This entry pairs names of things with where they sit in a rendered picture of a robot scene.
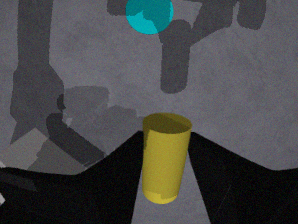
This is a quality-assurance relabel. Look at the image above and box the cyan circle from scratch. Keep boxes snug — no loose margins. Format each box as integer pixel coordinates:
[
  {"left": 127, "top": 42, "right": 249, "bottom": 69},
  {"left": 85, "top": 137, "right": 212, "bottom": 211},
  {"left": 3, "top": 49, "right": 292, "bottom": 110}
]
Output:
[{"left": 125, "top": 0, "right": 173, "bottom": 34}]

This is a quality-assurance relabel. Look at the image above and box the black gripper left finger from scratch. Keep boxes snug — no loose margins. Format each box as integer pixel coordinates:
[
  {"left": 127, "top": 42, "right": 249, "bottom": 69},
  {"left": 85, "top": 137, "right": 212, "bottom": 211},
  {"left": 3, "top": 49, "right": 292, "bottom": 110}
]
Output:
[{"left": 0, "top": 132, "right": 145, "bottom": 224}]

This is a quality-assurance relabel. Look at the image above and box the yellow cylinder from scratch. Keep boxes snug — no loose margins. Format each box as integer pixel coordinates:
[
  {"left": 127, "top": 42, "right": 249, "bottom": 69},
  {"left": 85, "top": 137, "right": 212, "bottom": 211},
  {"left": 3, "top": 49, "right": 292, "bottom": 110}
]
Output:
[{"left": 142, "top": 113, "right": 192, "bottom": 204}]

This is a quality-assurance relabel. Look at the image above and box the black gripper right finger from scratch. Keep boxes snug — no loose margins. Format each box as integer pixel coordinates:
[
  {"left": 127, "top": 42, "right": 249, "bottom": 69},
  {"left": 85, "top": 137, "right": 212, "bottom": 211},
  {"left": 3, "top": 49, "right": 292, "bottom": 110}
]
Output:
[{"left": 188, "top": 132, "right": 298, "bottom": 224}]

